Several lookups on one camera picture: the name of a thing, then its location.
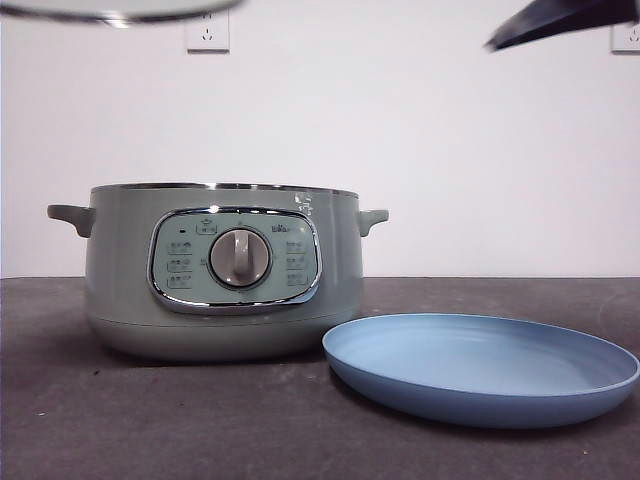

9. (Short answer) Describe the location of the glass lid with green knob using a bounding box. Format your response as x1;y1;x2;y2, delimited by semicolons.
0;0;250;24

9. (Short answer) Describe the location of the blue round plate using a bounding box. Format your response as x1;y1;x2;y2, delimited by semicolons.
321;312;640;430

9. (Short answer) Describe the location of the pale green electric steamer pot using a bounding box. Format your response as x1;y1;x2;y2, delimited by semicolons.
46;182;390;363

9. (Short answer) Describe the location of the white wall socket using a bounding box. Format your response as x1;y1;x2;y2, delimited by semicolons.
186;9;231;54
609;20;640;54

